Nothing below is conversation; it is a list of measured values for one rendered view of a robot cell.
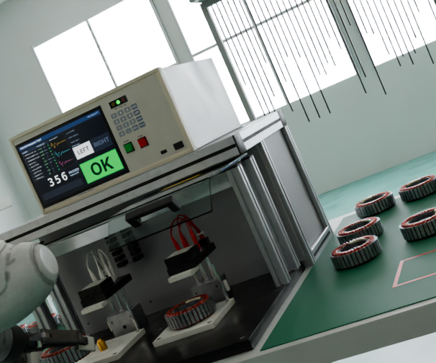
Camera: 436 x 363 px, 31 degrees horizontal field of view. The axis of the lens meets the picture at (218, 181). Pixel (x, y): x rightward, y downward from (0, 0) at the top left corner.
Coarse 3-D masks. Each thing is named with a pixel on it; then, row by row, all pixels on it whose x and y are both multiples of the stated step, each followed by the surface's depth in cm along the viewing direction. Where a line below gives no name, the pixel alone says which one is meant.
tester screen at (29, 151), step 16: (96, 112) 183; (64, 128) 186; (80, 128) 185; (96, 128) 184; (32, 144) 190; (48, 144) 189; (64, 144) 187; (80, 144) 186; (112, 144) 183; (32, 160) 191; (48, 160) 190; (64, 160) 188; (80, 160) 187; (32, 176) 192; (48, 176) 191; (80, 176) 188; (64, 192) 190
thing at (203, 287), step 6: (222, 276) 184; (204, 282) 184; (210, 282) 182; (216, 282) 182; (228, 282) 186; (192, 288) 184; (198, 288) 184; (204, 288) 183; (210, 288) 183; (216, 288) 182; (198, 294) 184; (210, 294) 183; (216, 294) 182; (222, 294) 182; (228, 294) 184; (216, 300) 183; (222, 300) 182
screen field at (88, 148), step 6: (96, 138) 184; (102, 138) 184; (108, 138) 183; (84, 144) 186; (90, 144) 185; (96, 144) 185; (102, 144) 184; (108, 144) 184; (78, 150) 186; (84, 150) 186; (90, 150) 186; (96, 150) 185; (78, 156) 187; (84, 156) 186
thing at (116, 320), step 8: (136, 304) 194; (120, 312) 193; (128, 312) 191; (136, 312) 192; (112, 320) 193; (120, 320) 192; (128, 320) 191; (136, 320) 191; (144, 320) 194; (112, 328) 193; (120, 328) 192; (128, 328) 192; (136, 328) 191
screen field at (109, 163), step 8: (112, 152) 184; (96, 160) 186; (104, 160) 185; (112, 160) 184; (88, 168) 187; (96, 168) 186; (104, 168) 185; (112, 168) 185; (120, 168) 184; (88, 176) 187; (96, 176) 186
